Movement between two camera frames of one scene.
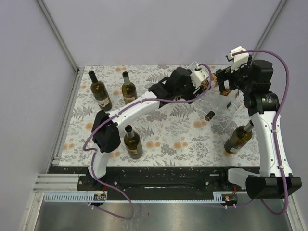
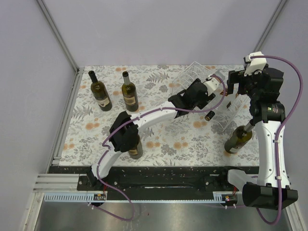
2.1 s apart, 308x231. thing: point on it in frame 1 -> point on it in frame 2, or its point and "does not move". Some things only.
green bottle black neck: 100,93 does not move
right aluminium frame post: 272,20 does not move
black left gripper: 191,96 -> 206,99
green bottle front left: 132,142 does not move
